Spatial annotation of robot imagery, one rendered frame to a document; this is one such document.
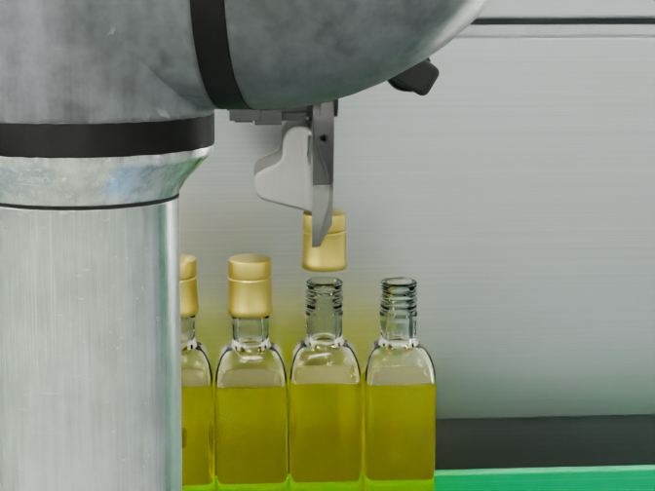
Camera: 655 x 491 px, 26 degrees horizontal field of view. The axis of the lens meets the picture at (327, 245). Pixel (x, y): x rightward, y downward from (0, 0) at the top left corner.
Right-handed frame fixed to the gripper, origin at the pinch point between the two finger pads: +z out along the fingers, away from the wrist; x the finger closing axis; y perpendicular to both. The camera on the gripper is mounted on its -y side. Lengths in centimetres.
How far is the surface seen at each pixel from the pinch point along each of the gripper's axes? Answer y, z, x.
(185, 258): 10.8, 2.5, 0.5
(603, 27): -25.0, -13.8, -15.0
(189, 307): 10.5, 6.2, 1.5
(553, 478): -19.5, 22.9, -3.2
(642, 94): -27.9, -8.3, -12.1
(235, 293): 6.9, 5.0, 1.8
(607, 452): -27.1, 25.4, -15.1
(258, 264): 5.1, 2.7, 2.1
